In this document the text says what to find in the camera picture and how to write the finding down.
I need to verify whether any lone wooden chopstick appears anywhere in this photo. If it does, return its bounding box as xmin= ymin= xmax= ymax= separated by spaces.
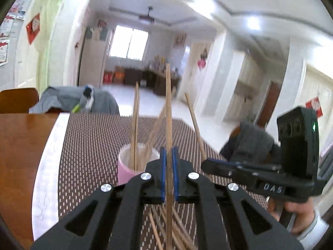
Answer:
xmin=165 ymin=63 xmax=174 ymax=250

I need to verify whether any framed wall picture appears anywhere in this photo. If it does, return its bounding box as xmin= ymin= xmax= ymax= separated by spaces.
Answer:
xmin=173 ymin=33 xmax=187 ymax=48

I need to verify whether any white table runner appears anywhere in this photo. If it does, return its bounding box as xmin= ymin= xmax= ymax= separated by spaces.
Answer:
xmin=31 ymin=113 xmax=70 ymax=240

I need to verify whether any dark jacket on chair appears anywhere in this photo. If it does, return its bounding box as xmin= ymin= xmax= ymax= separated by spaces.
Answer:
xmin=220 ymin=121 xmax=281 ymax=165

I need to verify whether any grey jacket on chair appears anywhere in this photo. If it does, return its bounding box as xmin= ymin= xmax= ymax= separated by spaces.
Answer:
xmin=29 ymin=85 xmax=120 ymax=115

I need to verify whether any ceiling fan lamp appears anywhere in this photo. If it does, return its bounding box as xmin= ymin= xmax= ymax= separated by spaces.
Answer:
xmin=138 ymin=6 xmax=155 ymax=24

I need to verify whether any red cardboard box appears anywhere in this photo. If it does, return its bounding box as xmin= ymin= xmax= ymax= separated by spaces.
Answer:
xmin=103 ymin=71 xmax=113 ymax=85

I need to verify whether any beige refrigerator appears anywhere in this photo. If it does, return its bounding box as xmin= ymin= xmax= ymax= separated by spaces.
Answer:
xmin=77 ymin=26 xmax=110 ymax=88

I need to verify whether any brown polka dot mat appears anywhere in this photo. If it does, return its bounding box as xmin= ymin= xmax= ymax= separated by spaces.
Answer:
xmin=57 ymin=112 xmax=269 ymax=250

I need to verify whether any green curtain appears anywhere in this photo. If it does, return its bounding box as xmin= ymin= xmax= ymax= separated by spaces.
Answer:
xmin=34 ymin=0 xmax=63 ymax=93

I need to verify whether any dark wooden desk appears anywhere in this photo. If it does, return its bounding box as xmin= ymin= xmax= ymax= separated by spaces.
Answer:
xmin=124 ymin=68 xmax=166 ymax=96

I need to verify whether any hanging red ornament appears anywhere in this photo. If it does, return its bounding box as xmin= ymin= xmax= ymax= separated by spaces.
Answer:
xmin=197 ymin=47 xmax=208 ymax=70

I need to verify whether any right hand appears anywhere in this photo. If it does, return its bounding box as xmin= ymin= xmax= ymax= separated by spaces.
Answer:
xmin=283 ymin=197 xmax=315 ymax=235

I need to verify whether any orange cardboard box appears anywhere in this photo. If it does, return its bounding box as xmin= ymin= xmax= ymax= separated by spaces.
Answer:
xmin=113 ymin=66 xmax=125 ymax=84

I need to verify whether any brown door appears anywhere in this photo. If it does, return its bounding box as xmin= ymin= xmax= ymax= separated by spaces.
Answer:
xmin=256 ymin=81 xmax=282 ymax=128

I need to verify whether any pink cylindrical cup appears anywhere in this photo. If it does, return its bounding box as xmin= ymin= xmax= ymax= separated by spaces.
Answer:
xmin=117 ymin=143 xmax=160 ymax=185

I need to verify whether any brown wooden chair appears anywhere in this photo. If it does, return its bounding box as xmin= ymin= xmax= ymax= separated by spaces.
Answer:
xmin=0 ymin=87 xmax=39 ymax=114

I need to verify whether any red diamond door decoration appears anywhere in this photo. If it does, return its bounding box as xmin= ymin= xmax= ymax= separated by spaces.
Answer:
xmin=26 ymin=13 xmax=40 ymax=45

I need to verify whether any white wall cabinet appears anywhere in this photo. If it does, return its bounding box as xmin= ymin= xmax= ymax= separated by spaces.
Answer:
xmin=215 ymin=50 xmax=264 ymax=122

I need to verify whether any window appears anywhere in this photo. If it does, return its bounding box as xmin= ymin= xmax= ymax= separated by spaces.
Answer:
xmin=109 ymin=25 xmax=149 ymax=61

